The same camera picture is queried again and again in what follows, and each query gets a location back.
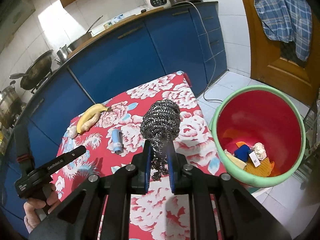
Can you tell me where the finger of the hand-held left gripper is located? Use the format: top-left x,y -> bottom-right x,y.
14,122 -> 35,175
64,146 -> 87,163

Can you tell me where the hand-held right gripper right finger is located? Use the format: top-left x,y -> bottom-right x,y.
166,140 -> 292,240

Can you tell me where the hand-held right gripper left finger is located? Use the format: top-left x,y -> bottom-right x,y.
29,140 -> 152,240

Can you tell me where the blue cloth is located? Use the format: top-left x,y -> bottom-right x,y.
234,145 -> 253,164

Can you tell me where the large paper ball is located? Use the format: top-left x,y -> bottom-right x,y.
251,142 -> 267,161

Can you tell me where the red bucket green rim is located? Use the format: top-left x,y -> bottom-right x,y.
209,85 -> 307,188

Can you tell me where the person's left hand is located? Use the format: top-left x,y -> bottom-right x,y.
24,182 -> 61,233

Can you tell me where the garlic bulb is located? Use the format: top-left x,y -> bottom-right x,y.
66,126 -> 78,139

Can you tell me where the ginger root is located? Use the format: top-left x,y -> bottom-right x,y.
80,112 -> 100,132

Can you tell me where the red floral tablecloth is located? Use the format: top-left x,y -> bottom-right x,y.
49,70 -> 228,240

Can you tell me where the light blue plastic roll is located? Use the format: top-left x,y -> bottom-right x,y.
111,129 -> 123,154

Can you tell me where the yellow banana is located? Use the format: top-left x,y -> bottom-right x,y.
76,103 -> 113,134

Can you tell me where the steel steamer pot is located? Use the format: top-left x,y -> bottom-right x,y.
0,81 -> 22,129

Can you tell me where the gas stove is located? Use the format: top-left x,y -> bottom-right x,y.
30,69 -> 54,94

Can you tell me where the dark wok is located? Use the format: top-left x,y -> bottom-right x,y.
9,49 -> 54,90

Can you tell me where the white teal flat box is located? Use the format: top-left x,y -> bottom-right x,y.
247,186 -> 270,200

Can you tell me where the small steel pot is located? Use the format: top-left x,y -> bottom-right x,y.
54,44 -> 69,63

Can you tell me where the blue kitchen base cabinet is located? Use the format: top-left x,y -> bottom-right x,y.
0,1 -> 228,235

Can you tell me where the wooden door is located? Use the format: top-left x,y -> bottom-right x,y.
235,0 -> 320,105

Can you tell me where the black metal rack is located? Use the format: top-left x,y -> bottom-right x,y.
299,87 -> 320,190

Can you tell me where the blue plaid shirt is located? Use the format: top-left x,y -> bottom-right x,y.
252,0 -> 313,62

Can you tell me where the long handled saucepan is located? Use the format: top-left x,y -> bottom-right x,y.
67,15 -> 103,52

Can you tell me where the white power cable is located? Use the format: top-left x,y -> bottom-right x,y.
185,1 -> 223,103

